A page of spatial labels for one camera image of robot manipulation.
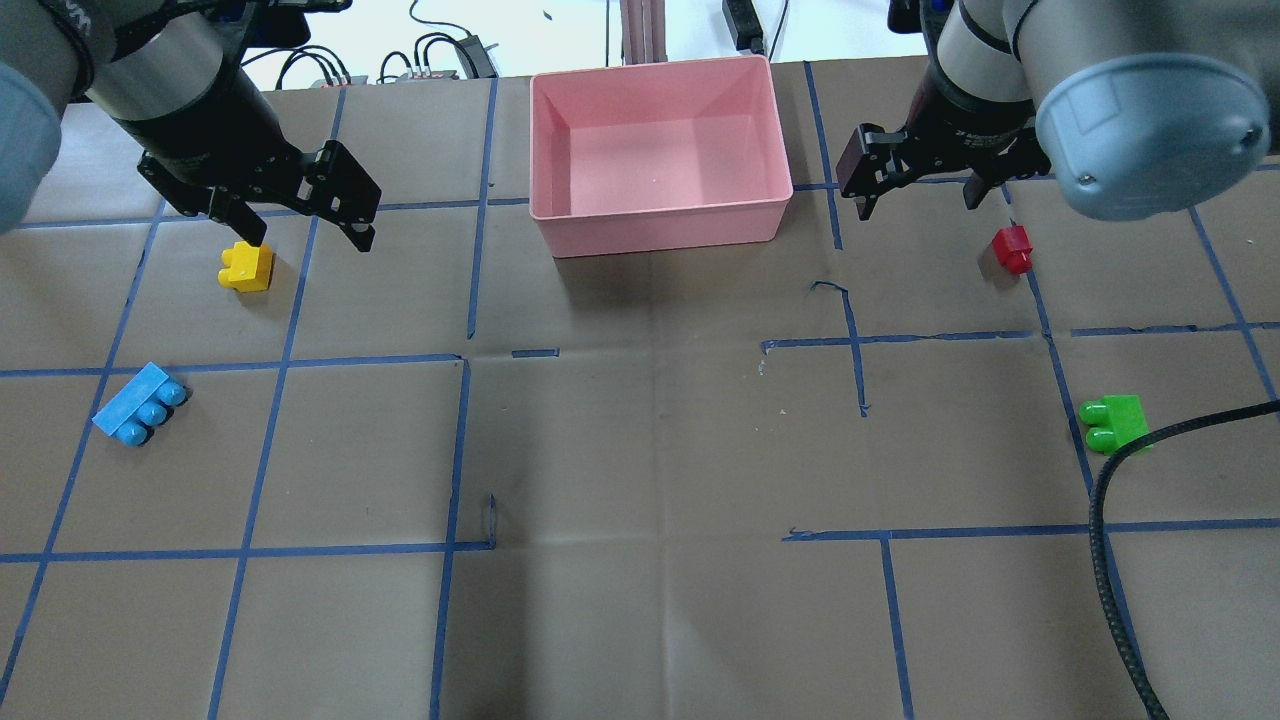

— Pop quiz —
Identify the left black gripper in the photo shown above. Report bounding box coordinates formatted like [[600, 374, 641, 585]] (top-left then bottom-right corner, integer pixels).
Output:
[[137, 42, 381, 252]]

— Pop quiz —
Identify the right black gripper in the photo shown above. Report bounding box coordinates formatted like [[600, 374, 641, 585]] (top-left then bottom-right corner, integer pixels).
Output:
[[838, 67, 1051, 222]]

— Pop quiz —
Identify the blue toy block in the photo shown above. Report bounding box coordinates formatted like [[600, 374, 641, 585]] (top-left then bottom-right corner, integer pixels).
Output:
[[91, 363, 189, 447]]

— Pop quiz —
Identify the green toy block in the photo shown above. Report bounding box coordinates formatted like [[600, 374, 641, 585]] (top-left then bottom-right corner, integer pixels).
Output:
[[1076, 395, 1151, 455]]

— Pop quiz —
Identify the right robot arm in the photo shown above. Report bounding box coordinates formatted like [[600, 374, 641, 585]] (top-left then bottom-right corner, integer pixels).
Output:
[[835, 1, 1279, 222]]

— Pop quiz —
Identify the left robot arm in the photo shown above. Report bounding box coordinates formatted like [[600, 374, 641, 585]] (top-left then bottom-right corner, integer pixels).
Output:
[[1, 1, 381, 252]]

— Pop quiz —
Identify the pink plastic box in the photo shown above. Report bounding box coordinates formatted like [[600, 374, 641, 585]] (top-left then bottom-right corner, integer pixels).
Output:
[[529, 55, 794, 259]]

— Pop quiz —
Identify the yellow toy block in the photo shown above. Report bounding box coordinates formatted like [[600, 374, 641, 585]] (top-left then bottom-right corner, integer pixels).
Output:
[[218, 241, 275, 293]]

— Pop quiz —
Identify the red toy block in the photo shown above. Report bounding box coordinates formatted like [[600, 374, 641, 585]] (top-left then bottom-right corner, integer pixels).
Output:
[[989, 224, 1034, 275]]

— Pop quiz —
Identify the black power adapter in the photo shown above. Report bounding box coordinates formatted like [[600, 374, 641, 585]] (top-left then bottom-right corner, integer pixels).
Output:
[[454, 35, 499, 79]]

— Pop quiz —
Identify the aluminium frame post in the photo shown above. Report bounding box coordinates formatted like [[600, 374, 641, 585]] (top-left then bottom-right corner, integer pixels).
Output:
[[620, 0, 668, 65]]

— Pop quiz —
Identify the black braided cable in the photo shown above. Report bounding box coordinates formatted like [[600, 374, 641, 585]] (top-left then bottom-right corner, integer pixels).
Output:
[[1089, 398, 1280, 720]]

